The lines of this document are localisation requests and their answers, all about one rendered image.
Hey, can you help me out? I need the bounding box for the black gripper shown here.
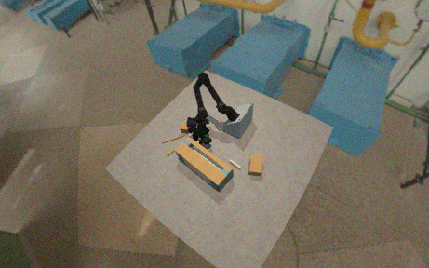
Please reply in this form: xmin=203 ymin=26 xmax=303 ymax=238
xmin=188 ymin=127 xmax=212 ymax=145

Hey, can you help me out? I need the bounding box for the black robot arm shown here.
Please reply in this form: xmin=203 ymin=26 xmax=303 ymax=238
xmin=186 ymin=73 xmax=240 ymax=130

